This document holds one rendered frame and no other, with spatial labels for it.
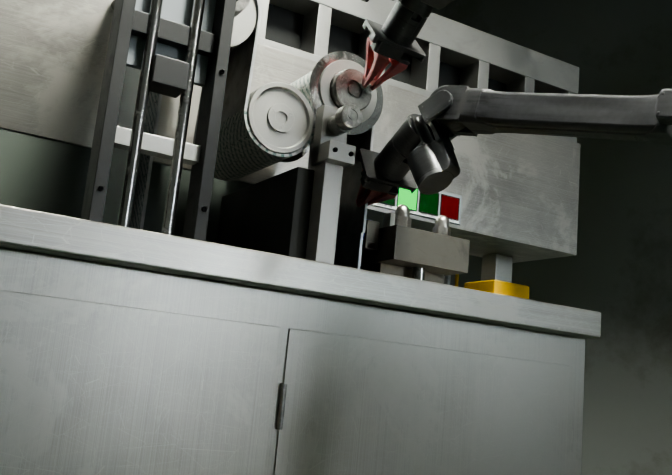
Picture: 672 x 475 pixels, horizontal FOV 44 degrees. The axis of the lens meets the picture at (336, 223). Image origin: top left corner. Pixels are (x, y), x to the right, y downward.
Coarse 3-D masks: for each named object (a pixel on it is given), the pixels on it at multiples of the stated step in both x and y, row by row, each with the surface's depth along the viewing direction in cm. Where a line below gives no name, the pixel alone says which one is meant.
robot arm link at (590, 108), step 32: (480, 96) 124; (512, 96) 122; (544, 96) 118; (576, 96) 115; (608, 96) 113; (640, 96) 110; (448, 128) 130; (480, 128) 126; (512, 128) 122; (544, 128) 118; (576, 128) 115; (608, 128) 111; (640, 128) 108
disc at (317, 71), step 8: (328, 56) 142; (336, 56) 142; (344, 56) 143; (352, 56) 144; (320, 64) 141; (328, 64) 141; (360, 64) 145; (312, 72) 140; (320, 72) 140; (312, 80) 139; (312, 88) 139; (376, 88) 146; (312, 96) 139; (320, 104) 140; (376, 104) 145; (376, 112) 145; (368, 120) 144; (376, 120) 145; (360, 128) 143; (368, 128) 144
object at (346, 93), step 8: (344, 72) 140; (352, 72) 141; (360, 72) 142; (336, 80) 139; (344, 80) 140; (352, 80) 141; (360, 80) 142; (336, 88) 139; (344, 88) 140; (352, 88) 141; (360, 88) 142; (368, 88) 142; (336, 96) 139; (344, 96) 140; (352, 96) 141; (360, 96) 141; (368, 96) 142; (336, 104) 140; (344, 104) 140; (360, 104) 141; (368, 104) 142
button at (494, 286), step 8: (488, 280) 121; (496, 280) 120; (472, 288) 123; (480, 288) 122; (488, 288) 120; (496, 288) 120; (504, 288) 120; (512, 288) 121; (520, 288) 122; (528, 288) 123; (520, 296) 122; (528, 296) 122
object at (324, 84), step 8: (336, 64) 142; (344, 64) 142; (352, 64) 143; (328, 72) 141; (336, 72) 141; (320, 80) 140; (328, 80) 140; (320, 88) 139; (328, 88) 140; (320, 96) 140; (328, 96) 140; (376, 96) 145; (328, 104) 140; (368, 112) 144
